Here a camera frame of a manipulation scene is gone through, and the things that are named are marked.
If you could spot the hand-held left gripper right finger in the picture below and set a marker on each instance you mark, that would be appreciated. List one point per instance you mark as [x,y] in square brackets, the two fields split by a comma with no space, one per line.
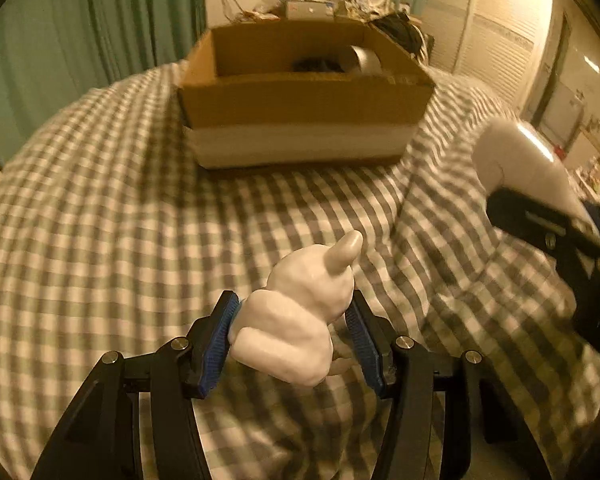
[365,345]

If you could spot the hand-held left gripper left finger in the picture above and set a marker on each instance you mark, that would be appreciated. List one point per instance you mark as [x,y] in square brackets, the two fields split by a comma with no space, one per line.
[220,335]

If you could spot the white plastic bottle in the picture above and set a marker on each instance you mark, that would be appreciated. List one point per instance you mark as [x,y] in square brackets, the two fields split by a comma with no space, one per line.
[510,160]

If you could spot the white plush toy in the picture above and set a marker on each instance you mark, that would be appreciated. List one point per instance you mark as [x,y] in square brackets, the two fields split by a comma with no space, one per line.
[290,320]

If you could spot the white ribbed sock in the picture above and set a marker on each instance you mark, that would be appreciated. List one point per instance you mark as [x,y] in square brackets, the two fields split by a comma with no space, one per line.
[362,58]

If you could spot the cardboard box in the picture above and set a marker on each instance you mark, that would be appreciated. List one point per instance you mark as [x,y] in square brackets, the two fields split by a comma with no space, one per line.
[300,110]

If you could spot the cluttered side table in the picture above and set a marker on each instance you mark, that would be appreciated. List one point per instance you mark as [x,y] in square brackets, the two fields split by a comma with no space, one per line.
[592,172]

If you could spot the grey white checked blanket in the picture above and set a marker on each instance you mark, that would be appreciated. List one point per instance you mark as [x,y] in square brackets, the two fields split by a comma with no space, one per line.
[130,235]

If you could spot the white louvred wardrobe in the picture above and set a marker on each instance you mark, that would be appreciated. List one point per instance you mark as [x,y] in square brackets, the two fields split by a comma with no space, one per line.
[495,25]

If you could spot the black jacket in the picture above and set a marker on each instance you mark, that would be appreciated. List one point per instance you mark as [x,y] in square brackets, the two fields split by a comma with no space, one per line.
[400,30]

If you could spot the wide green curtain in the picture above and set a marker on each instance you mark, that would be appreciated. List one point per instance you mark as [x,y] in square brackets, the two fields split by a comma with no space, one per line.
[145,10]
[35,50]

